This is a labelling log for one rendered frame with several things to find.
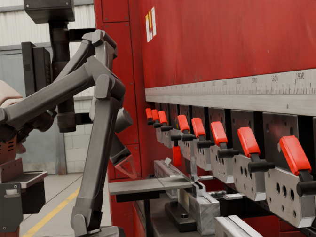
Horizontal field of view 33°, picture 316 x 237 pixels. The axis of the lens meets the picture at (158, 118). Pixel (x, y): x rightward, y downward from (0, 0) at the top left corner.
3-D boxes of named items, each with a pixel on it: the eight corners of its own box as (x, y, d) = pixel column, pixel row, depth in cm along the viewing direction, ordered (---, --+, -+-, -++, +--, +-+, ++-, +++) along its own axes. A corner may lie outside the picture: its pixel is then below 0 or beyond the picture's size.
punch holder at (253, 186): (233, 188, 111) (228, 109, 110) (273, 185, 112) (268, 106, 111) (256, 203, 96) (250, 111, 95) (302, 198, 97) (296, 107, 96)
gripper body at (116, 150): (128, 149, 183) (115, 131, 182) (130, 153, 173) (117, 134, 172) (112, 160, 182) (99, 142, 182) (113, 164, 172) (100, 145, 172)
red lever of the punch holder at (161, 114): (157, 110, 190) (161, 129, 183) (168, 109, 191) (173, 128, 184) (156, 114, 191) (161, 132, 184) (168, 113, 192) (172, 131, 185)
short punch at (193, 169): (185, 177, 186) (184, 150, 186) (191, 177, 186) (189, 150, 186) (191, 182, 176) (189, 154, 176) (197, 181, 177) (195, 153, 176)
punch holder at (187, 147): (181, 156, 170) (177, 104, 169) (208, 154, 171) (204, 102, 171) (191, 162, 155) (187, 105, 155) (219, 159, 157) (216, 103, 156)
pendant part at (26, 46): (35, 111, 314) (30, 49, 312) (56, 109, 315) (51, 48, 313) (26, 113, 269) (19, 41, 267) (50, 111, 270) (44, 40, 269)
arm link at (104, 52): (107, 50, 213) (90, 33, 206) (119, 44, 211) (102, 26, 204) (104, 134, 185) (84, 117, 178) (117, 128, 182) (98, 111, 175)
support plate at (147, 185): (107, 185, 187) (107, 183, 187) (182, 178, 190) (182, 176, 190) (110, 195, 169) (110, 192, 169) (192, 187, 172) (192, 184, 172)
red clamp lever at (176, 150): (172, 166, 165) (169, 135, 165) (185, 165, 166) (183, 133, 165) (173, 167, 164) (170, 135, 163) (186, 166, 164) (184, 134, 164)
